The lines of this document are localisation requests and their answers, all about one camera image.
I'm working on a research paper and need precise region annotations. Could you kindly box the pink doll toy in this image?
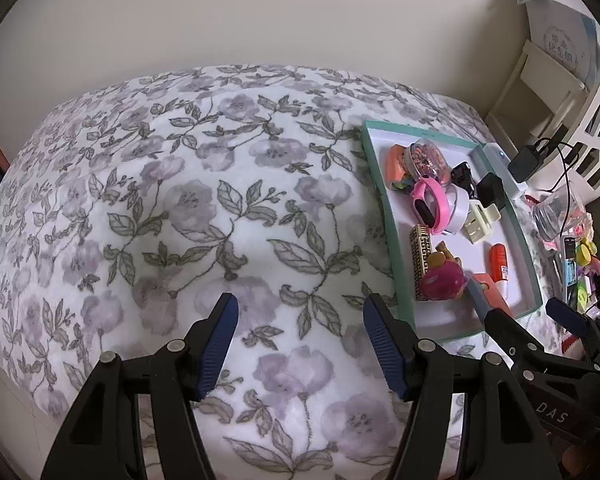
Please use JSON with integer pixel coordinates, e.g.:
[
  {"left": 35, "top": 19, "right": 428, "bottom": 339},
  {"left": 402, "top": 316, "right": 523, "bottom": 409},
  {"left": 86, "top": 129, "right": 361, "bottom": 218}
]
[{"left": 422, "top": 241, "right": 468, "bottom": 303}]

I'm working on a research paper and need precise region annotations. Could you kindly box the clear glass jar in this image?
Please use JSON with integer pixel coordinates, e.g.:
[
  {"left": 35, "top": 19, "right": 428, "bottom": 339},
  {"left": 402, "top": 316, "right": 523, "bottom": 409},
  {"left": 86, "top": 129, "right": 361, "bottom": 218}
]
[{"left": 532, "top": 187, "right": 588, "bottom": 241}]

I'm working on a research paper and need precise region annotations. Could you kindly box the small black object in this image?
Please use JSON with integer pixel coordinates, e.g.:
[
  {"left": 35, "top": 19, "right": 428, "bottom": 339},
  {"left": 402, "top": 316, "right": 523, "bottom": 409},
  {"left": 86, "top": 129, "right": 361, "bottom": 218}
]
[{"left": 450, "top": 161, "right": 474, "bottom": 196}]

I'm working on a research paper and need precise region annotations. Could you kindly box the person's right hand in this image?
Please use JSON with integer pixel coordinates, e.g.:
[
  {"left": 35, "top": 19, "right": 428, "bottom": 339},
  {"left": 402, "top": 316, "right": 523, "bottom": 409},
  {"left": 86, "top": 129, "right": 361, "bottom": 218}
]
[{"left": 547, "top": 430, "right": 600, "bottom": 480}]

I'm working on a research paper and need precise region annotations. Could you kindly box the pink wrist watch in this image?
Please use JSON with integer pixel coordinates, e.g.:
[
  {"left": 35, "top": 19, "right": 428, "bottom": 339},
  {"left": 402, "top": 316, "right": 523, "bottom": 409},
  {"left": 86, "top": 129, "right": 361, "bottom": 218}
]
[{"left": 411, "top": 179, "right": 453, "bottom": 235}]

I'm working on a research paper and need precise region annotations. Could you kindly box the cream hair claw clip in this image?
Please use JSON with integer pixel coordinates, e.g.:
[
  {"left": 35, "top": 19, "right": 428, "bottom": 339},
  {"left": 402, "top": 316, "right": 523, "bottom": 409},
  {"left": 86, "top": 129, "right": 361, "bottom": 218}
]
[{"left": 462, "top": 200, "right": 502, "bottom": 245}]

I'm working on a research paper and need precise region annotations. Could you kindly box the lime green item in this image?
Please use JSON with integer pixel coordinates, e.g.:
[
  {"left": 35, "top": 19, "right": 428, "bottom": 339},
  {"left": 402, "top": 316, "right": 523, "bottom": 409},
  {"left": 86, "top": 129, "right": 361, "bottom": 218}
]
[{"left": 575, "top": 275, "right": 595, "bottom": 311}]

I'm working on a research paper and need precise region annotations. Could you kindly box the orange and blue toy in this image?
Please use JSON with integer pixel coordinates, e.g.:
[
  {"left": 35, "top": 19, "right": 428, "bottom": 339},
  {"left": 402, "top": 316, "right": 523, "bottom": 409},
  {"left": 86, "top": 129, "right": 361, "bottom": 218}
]
[
  {"left": 467, "top": 272, "right": 513, "bottom": 318},
  {"left": 385, "top": 144, "right": 416, "bottom": 193}
]

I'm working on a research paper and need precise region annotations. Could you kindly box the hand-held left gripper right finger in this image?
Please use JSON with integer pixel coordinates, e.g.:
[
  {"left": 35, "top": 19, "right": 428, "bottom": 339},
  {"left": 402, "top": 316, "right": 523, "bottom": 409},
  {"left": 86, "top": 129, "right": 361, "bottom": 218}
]
[{"left": 362, "top": 292, "right": 556, "bottom": 480}]

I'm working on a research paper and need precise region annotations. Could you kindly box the black wall charger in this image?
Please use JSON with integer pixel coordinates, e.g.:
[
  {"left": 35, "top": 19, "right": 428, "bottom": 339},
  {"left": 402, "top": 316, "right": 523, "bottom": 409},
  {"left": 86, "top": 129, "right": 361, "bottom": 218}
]
[{"left": 509, "top": 145, "right": 551, "bottom": 182}]

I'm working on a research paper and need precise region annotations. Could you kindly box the white power strip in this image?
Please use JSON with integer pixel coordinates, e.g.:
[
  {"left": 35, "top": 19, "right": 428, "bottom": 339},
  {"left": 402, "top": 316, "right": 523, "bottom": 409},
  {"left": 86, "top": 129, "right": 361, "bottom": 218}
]
[{"left": 482, "top": 142, "right": 528, "bottom": 198}]

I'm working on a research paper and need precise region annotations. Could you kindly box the white round band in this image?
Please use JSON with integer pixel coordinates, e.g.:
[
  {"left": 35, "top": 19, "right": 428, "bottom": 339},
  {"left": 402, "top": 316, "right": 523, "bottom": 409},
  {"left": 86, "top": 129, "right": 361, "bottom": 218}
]
[{"left": 442, "top": 186, "right": 473, "bottom": 235}]

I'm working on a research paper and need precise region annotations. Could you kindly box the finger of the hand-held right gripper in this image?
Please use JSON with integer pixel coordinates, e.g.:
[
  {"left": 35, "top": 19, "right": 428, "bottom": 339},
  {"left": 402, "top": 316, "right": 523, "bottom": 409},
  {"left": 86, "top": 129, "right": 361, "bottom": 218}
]
[
  {"left": 484, "top": 307, "right": 551, "bottom": 386},
  {"left": 546, "top": 297, "right": 600, "bottom": 376}
]

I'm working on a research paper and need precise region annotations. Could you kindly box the black plug adapter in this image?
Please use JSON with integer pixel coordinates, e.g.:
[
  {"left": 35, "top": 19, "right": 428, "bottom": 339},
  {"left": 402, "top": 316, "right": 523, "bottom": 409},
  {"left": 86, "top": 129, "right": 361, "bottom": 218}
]
[{"left": 475, "top": 172, "right": 506, "bottom": 211}]

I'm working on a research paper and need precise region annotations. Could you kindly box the black charger cable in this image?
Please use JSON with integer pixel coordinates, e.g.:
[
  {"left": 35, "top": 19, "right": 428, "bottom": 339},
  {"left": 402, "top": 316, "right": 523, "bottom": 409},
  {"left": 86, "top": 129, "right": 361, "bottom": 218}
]
[{"left": 535, "top": 127, "right": 588, "bottom": 211}]

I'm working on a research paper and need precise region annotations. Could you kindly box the teal shallow tray box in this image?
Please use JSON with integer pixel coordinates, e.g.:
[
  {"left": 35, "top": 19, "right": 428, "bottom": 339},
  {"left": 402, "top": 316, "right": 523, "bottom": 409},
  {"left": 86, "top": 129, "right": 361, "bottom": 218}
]
[{"left": 361, "top": 120, "right": 543, "bottom": 345}]

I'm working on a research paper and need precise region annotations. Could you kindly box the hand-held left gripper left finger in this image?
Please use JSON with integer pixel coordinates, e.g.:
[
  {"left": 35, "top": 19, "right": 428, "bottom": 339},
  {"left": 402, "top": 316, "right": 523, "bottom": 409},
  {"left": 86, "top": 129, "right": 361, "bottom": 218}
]
[{"left": 40, "top": 292, "right": 240, "bottom": 480}]

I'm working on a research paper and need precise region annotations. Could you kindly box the orange glue bottle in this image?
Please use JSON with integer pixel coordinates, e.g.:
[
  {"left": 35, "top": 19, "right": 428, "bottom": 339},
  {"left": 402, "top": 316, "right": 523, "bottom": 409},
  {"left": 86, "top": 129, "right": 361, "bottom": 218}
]
[{"left": 487, "top": 243, "right": 511, "bottom": 301}]

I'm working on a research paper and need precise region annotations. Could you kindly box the white wooden shelf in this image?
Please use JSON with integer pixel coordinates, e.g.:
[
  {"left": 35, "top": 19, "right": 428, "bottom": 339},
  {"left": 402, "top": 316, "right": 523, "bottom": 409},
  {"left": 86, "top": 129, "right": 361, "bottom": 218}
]
[{"left": 486, "top": 40, "right": 588, "bottom": 146}]

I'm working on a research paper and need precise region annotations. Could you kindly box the gold black patterned box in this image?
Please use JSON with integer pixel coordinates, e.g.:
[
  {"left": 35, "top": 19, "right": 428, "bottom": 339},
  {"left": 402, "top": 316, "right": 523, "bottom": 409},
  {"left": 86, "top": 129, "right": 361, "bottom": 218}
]
[{"left": 410, "top": 224, "right": 437, "bottom": 301}]

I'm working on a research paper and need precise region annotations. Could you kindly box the light blue printed box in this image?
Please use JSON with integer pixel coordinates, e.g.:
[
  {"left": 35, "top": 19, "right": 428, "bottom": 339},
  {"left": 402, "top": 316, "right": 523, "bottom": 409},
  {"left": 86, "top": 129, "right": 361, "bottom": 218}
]
[{"left": 525, "top": 0, "right": 600, "bottom": 91}]

